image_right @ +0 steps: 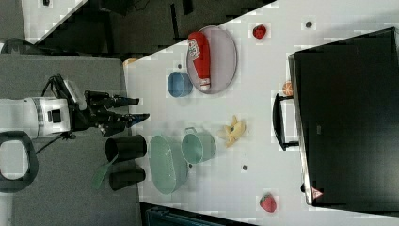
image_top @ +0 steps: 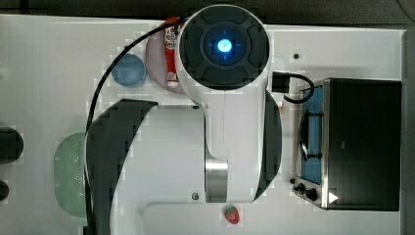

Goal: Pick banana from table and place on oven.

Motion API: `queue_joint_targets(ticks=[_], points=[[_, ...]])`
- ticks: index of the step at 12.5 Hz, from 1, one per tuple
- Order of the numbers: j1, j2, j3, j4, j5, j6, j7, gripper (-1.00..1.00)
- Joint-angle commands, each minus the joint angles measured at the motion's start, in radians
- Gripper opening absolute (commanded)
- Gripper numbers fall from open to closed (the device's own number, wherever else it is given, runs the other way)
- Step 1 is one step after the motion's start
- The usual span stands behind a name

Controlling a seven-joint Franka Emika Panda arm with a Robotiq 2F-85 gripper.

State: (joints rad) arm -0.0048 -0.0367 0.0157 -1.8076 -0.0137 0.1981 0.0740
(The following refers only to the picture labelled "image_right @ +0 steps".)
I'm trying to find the black toaster oven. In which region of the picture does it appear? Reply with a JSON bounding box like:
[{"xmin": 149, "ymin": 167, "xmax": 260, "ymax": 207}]
[{"xmin": 272, "ymin": 27, "xmax": 399, "ymax": 217}]

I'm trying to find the green colander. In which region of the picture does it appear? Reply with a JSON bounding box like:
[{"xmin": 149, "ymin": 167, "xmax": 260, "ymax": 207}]
[{"xmin": 149, "ymin": 135, "xmax": 188, "ymax": 195}]

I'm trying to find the green cup with handle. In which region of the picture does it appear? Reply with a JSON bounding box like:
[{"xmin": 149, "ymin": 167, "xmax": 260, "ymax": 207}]
[{"xmin": 181, "ymin": 127, "xmax": 216, "ymax": 165}]

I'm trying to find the orange slice toy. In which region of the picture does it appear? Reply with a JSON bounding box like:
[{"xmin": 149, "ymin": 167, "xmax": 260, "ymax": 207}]
[{"xmin": 282, "ymin": 81, "xmax": 294, "ymax": 96}]

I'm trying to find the red strawberry toy far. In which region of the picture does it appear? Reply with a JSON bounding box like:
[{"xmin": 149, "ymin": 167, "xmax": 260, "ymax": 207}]
[{"xmin": 252, "ymin": 24, "xmax": 267, "ymax": 40}]

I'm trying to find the yellow plush banana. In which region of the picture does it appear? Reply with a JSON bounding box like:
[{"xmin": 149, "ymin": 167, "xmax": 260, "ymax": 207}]
[{"xmin": 217, "ymin": 115, "xmax": 247, "ymax": 148}]

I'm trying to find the red plush ketchup bottle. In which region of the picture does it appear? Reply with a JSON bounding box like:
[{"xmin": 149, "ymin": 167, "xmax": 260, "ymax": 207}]
[{"xmin": 188, "ymin": 31, "xmax": 211, "ymax": 91}]

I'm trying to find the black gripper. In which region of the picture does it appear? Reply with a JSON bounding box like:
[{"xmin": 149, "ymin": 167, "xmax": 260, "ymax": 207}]
[{"xmin": 71, "ymin": 90, "xmax": 150, "ymax": 137}]

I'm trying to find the green slotted spatula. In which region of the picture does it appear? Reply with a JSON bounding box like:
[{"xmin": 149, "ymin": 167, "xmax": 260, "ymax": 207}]
[{"xmin": 91, "ymin": 155, "xmax": 119, "ymax": 189}]

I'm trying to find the blue bowl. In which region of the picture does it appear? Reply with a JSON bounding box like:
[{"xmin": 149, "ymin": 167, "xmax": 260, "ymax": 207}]
[{"xmin": 168, "ymin": 72, "xmax": 193, "ymax": 98}]

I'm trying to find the red strawberry toy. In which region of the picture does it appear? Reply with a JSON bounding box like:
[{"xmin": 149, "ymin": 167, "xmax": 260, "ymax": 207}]
[
  {"xmin": 259, "ymin": 193, "xmax": 277, "ymax": 213},
  {"xmin": 252, "ymin": 24, "xmax": 267, "ymax": 40}
]

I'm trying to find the black cylinder holder large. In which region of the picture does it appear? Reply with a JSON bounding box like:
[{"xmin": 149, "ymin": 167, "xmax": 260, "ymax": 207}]
[{"xmin": 105, "ymin": 135, "xmax": 147, "ymax": 162}]

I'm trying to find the grey round plate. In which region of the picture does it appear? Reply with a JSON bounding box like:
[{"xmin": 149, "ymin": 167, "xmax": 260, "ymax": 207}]
[{"xmin": 186, "ymin": 26, "xmax": 237, "ymax": 94}]

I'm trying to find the black cylinder holder small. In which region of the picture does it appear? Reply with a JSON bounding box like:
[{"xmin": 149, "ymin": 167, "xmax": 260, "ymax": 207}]
[{"xmin": 109, "ymin": 168, "xmax": 146, "ymax": 191}]

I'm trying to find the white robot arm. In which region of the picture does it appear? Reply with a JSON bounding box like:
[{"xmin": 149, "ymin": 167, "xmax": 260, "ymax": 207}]
[{"xmin": 1, "ymin": 90, "xmax": 150, "ymax": 139}]

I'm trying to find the red strawberry toy near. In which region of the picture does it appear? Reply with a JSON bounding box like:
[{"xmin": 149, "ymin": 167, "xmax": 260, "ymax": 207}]
[{"xmin": 259, "ymin": 193, "xmax": 277, "ymax": 213}]

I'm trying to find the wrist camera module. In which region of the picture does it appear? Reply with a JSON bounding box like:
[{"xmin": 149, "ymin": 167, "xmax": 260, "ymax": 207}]
[{"xmin": 63, "ymin": 80, "xmax": 87, "ymax": 110}]

